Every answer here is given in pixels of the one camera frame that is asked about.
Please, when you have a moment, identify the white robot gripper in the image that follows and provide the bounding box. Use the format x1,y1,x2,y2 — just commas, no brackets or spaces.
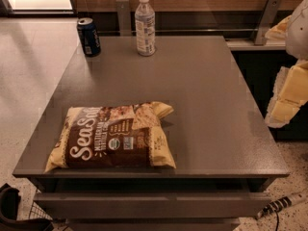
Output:
265,0,308,128

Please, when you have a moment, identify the clear plastic water bottle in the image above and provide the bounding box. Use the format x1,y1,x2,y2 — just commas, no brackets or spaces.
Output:
135,0,155,56

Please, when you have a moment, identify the brown sea salt chip bag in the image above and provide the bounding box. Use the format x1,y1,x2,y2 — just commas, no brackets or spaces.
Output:
45,101,176,171

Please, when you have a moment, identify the black bag on floor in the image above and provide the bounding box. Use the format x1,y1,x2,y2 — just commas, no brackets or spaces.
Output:
0,183,53,231

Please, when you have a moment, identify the black white striped power strip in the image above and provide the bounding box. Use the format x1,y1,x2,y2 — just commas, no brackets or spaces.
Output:
255,192,307,219

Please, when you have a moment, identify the blue soda can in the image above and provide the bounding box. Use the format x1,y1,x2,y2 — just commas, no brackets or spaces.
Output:
77,17,101,57

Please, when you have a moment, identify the grey cabinet drawer front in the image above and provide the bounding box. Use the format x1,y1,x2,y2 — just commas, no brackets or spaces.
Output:
35,192,270,218

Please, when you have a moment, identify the right metal rail bracket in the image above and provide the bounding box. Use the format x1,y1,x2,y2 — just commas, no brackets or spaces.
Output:
253,0,282,45

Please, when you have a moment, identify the metal rail bracket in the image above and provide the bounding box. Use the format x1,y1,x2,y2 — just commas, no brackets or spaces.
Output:
253,0,282,45
116,0,132,37

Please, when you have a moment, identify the left metal rail bracket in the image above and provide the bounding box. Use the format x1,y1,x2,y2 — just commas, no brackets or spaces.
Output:
116,0,132,37

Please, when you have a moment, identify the wire basket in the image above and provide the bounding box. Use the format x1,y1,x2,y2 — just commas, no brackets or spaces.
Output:
28,200,52,220

